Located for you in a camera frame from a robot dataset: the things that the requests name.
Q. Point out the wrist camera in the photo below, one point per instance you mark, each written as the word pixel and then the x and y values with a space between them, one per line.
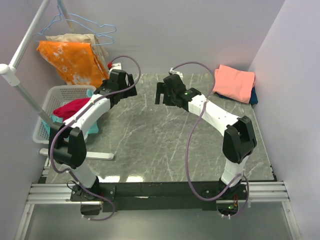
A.
pixel 114 66
pixel 173 71

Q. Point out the folded salmon t-shirt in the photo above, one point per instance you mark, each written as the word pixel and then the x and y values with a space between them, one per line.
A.
pixel 234 84

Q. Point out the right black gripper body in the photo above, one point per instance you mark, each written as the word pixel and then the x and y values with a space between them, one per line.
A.
pixel 165 89

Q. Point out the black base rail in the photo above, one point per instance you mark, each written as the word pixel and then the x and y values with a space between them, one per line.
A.
pixel 134 196

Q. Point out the magenta t-shirt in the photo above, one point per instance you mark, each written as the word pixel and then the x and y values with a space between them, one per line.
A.
pixel 68 110

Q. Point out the beige cloth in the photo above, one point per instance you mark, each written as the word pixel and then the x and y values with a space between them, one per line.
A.
pixel 98 49

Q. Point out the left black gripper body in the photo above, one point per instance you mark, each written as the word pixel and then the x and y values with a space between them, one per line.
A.
pixel 105 82

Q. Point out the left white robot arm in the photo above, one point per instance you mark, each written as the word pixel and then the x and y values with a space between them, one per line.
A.
pixel 67 145

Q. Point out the folded navy t-shirt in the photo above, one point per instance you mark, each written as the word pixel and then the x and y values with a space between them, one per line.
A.
pixel 253 99

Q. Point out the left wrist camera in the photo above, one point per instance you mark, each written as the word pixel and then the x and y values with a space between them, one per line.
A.
pixel 114 66

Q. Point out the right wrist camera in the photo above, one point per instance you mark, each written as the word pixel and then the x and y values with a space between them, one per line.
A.
pixel 173 71

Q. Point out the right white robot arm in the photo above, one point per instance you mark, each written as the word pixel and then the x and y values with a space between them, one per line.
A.
pixel 239 139

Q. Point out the teal t-shirt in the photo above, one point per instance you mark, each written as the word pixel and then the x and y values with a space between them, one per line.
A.
pixel 93 129

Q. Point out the aluminium frame rail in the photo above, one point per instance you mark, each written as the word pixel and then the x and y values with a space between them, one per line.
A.
pixel 261 191

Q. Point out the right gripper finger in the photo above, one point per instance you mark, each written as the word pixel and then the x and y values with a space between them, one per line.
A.
pixel 167 100
pixel 159 91

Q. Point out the orange tie-dye cloth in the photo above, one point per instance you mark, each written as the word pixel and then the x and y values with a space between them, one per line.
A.
pixel 75 62

